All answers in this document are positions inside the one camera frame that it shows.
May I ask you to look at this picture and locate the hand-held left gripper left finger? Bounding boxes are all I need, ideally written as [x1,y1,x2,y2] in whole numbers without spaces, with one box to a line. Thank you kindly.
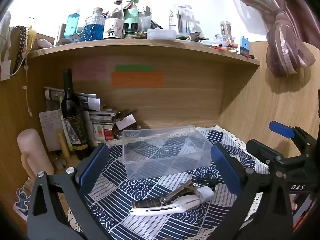
[27,143,110,240]

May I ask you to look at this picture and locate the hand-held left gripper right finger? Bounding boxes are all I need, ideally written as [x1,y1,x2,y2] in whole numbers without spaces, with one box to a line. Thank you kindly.
[210,144,293,240]

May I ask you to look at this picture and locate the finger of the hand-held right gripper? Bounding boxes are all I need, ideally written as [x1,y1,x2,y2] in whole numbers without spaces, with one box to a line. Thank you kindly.
[246,139,288,175]
[269,121,320,155]

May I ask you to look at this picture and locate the white blue charger plug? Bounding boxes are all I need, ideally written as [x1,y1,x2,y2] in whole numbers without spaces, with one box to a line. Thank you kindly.
[196,185,215,202]

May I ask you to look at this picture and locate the metal corkscrew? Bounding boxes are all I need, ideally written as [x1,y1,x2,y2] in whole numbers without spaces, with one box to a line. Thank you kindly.
[131,180,200,209]

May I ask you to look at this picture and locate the clear plastic box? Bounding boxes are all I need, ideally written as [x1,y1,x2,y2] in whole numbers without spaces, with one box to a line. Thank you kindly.
[121,125,214,180]

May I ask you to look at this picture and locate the yellow tube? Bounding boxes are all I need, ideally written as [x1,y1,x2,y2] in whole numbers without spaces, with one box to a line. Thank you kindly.
[57,132,70,158]

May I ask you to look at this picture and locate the stack of small boxes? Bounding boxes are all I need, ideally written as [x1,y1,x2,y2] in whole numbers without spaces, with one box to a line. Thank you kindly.
[89,107,118,142]

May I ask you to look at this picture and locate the dark wine bottle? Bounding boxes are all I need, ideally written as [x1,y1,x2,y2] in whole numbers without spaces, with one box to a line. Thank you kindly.
[61,69,92,159]

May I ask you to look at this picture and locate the white paper tag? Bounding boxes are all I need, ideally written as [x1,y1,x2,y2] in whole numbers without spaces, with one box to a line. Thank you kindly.
[115,114,137,130]

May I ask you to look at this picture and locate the handwritten paper note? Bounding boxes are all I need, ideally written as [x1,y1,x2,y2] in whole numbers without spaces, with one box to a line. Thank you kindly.
[39,109,67,152]

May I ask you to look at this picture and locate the rolled magazine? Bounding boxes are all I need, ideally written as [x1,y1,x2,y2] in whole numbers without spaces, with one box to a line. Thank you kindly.
[44,87,102,112]

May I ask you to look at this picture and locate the blue patterned tablecloth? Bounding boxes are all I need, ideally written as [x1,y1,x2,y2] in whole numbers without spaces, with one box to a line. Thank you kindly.
[66,125,272,240]

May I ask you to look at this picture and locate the blue cartoon sticker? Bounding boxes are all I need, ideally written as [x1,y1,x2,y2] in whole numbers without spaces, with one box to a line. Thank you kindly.
[14,180,33,220]

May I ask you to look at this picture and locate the blue black block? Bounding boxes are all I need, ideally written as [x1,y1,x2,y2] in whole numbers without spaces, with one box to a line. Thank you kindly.
[239,36,250,54]

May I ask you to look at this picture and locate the orange sticky note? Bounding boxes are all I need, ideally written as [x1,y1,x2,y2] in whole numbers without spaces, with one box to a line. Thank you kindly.
[111,72,165,88]

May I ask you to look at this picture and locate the brown striped curtain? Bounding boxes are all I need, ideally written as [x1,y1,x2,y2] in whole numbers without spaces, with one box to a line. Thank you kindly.
[224,0,320,78]

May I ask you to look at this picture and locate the pink sticky note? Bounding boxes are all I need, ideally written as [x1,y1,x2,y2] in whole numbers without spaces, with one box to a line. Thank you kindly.
[72,59,107,81]

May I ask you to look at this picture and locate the orange marker pen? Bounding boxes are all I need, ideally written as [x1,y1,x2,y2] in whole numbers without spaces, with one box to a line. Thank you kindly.
[211,44,238,50]

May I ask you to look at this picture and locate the green sticky note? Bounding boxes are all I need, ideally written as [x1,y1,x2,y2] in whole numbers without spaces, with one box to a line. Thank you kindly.
[115,64,153,72]

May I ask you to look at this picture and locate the glass jar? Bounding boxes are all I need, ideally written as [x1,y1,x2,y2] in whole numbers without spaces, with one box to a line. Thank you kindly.
[215,21,234,42]

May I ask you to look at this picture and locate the wooden shelf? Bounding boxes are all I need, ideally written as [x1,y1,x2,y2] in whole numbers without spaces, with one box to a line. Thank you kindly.
[27,38,260,67]

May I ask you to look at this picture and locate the cardboard tube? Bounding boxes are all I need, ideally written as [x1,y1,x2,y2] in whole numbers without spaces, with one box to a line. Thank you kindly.
[57,23,67,46]

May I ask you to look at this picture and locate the blue glass bottle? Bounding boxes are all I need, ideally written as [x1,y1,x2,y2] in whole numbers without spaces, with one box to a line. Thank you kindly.
[82,7,105,41]

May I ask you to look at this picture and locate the clear bottle cartoon label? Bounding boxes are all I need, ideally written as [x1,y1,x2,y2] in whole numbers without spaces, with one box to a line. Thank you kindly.
[103,0,125,40]

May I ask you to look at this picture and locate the teal bottle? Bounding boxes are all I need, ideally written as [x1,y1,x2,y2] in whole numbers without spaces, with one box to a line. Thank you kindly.
[64,13,80,40]

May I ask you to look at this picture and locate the black binoculars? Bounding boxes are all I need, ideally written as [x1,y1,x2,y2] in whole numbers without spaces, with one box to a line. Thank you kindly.
[123,22,140,38]

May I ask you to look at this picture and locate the white flat box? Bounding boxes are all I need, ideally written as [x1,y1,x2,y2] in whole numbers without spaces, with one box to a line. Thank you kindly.
[147,29,177,40]

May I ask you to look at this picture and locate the clear tool package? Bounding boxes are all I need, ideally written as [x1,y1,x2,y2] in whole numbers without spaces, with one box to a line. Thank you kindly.
[169,4,197,34]

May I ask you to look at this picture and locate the clear glass tumbler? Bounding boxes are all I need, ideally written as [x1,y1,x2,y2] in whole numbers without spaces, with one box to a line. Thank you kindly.
[138,6,152,32]

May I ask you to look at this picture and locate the green pump bottle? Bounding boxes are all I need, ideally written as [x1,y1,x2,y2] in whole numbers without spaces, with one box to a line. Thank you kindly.
[124,0,139,29]

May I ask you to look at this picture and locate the white cable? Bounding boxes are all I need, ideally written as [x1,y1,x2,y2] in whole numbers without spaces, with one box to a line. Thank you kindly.
[24,62,33,117]

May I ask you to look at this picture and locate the patterned lanyard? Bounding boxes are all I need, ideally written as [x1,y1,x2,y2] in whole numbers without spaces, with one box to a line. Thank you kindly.
[11,26,37,75]

